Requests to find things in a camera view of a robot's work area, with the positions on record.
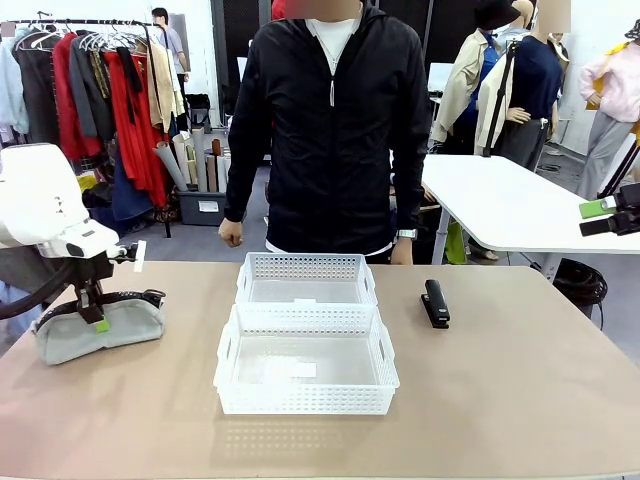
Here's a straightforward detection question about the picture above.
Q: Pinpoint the mannequin in navy top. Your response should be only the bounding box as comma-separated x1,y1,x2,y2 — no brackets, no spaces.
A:
492,0,572,174

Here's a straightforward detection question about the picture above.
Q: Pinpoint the right forearm in black sleeve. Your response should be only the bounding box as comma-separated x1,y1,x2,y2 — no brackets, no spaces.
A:
222,149,262,224

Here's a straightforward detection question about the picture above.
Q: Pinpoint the background person in light shirt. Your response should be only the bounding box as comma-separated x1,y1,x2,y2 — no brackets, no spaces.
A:
151,6,192,96

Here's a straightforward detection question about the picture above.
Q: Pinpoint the green bag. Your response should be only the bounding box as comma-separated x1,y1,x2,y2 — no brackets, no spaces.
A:
446,221,467,265

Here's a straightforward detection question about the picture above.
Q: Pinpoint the dark brown hanging garment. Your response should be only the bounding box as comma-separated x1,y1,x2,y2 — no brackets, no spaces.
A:
13,42,62,146

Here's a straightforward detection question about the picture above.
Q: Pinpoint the grey zippered pencil case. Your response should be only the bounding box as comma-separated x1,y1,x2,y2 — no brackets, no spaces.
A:
30,288,166,366

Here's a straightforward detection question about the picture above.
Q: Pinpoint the grey storage bin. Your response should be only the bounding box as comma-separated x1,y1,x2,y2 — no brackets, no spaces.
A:
174,188,229,227

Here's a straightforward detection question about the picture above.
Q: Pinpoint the tall grey paper roll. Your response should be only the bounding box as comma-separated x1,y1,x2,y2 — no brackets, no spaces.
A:
191,126,208,194

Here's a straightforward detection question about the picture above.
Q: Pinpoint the blue denim garment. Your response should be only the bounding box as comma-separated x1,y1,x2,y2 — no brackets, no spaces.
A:
110,149,155,222

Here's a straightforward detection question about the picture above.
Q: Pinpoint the white board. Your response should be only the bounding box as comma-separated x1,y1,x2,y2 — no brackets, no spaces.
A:
428,62,455,95

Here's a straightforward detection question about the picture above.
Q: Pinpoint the mannequin in beige coat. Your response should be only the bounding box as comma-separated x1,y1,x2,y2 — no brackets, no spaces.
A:
431,0,524,157

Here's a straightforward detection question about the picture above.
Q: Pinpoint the grey hanging jacket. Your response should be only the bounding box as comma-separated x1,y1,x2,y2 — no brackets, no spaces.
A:
68,35,117,141

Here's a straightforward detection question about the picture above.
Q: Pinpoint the long red dress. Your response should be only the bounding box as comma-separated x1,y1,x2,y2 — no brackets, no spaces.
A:
103,49,170,207

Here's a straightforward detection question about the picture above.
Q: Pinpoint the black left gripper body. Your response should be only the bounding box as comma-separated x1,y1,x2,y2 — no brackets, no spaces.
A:
73,252,116,296

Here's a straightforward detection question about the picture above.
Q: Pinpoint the mannequin in pink top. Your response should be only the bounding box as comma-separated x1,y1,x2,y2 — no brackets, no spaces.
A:
575,19,640,201

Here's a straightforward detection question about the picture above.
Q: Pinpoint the light blue hanging garment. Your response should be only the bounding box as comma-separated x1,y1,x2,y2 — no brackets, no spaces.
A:
0,27,30,135

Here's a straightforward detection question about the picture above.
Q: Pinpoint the person in black jacket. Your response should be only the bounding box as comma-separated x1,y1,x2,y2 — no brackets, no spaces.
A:
224,0,434,265

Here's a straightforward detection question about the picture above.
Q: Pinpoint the black office chair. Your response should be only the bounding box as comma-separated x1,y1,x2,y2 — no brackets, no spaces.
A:
185,93,214,135

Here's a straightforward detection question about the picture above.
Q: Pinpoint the person's right hand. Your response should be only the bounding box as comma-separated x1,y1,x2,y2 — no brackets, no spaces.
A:
218,218,245,249

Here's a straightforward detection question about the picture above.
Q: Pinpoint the white perforated plastic basket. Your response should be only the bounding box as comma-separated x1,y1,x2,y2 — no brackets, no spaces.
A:
213,299,401,416
234,252,380,306

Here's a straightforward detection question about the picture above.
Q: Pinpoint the slanted grey paper roll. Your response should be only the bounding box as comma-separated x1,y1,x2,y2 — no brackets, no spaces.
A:
152,141,190,193

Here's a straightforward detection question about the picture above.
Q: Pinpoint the white table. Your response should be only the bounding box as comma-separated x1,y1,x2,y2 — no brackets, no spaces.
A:
421,153,640,284

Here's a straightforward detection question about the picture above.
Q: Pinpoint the black stapler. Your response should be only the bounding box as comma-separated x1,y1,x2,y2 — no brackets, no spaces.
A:
419,278,451,330

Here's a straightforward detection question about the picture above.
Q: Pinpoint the red hanging jacket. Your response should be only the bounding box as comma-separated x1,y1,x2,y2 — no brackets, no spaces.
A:
51,32,104,162

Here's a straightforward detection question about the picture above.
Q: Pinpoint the left forearm in black sleeve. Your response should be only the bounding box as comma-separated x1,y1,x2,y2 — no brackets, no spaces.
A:
392,159,427,234

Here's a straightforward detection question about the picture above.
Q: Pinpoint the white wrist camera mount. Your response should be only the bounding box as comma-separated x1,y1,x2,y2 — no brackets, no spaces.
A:
105,239,149,275

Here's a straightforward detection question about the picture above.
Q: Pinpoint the beige hanging jacket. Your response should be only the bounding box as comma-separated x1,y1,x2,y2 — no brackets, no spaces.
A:
143,40,187,134

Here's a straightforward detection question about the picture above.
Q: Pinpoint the black metal clothes rack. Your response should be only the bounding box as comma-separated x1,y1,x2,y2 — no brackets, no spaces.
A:
2,10,174,239

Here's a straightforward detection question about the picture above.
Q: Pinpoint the black bucket hat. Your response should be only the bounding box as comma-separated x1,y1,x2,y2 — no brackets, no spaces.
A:
473,0,521,32

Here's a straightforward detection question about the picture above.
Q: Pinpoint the white paper roll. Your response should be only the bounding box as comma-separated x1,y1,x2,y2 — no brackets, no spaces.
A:
172,132,194,187

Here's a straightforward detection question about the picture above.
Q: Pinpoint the black hanging scarf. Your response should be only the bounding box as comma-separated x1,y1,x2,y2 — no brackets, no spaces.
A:
115,46,145,125

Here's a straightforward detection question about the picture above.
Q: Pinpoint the person's left hand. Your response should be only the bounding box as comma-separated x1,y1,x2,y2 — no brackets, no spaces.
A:
390,237,417,266

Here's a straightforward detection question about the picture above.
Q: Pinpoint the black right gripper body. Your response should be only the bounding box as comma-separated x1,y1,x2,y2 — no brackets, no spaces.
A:
612,182,640,236

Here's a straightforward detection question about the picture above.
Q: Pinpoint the brown paper roll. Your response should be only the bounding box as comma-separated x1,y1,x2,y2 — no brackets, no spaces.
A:
211,138,223,194

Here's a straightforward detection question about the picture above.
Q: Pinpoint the black cable hose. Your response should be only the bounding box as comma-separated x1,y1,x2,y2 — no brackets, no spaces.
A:
0,259,77,321

